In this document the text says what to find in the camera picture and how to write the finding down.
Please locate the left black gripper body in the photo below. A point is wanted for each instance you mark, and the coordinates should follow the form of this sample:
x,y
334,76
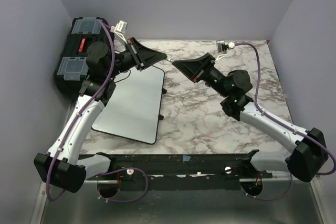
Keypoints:
x,y
123,61

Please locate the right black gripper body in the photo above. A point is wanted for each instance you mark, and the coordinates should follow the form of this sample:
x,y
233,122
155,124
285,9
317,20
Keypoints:
x,y
214,78

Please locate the white whiteboard black frame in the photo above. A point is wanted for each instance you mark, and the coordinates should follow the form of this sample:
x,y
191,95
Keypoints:
x,y
133,111

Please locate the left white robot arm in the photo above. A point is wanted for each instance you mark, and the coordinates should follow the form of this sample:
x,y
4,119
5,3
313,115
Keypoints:
x,y
61,165

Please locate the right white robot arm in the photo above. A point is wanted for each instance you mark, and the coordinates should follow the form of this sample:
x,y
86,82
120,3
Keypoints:
x,y
303,151

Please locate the black plastic toolbox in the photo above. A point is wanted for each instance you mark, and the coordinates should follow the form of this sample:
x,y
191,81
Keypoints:
x,y
72,70

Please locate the blue tape piece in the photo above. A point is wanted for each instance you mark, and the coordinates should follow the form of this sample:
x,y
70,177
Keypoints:
x,y
186,158

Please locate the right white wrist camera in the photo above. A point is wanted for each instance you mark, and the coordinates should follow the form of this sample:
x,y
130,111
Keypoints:
x,y
223,47

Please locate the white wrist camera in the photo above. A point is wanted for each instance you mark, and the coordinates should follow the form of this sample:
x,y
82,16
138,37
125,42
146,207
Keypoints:
x,y
119,32
223,47

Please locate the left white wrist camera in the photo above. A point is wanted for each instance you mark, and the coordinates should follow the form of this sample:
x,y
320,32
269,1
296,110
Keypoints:
x,y
119,32

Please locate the black mounting rail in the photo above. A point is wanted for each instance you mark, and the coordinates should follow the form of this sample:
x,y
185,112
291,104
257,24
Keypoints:
x,y
169,172

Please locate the aluminium frame rail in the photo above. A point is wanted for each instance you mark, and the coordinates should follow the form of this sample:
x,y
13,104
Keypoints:
x,y
304,153

